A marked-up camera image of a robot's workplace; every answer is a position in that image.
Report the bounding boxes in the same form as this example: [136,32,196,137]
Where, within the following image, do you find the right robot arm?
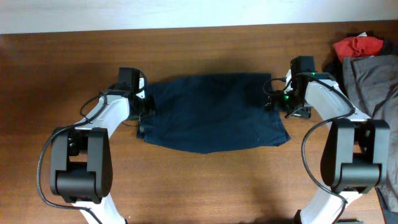
[264,56,390,224]

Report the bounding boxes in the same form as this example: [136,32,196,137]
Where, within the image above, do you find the red garment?
[333,36,384,62]

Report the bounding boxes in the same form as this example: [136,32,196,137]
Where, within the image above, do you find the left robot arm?
[45,67,155,223]

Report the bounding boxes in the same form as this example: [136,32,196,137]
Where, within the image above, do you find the dark teal garment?
[322,30,397,89]

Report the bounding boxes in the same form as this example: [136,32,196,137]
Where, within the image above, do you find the navy blue shorts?
[136,73,290,154]

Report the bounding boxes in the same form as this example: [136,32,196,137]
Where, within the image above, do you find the grey garment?
[343,55,397,212]

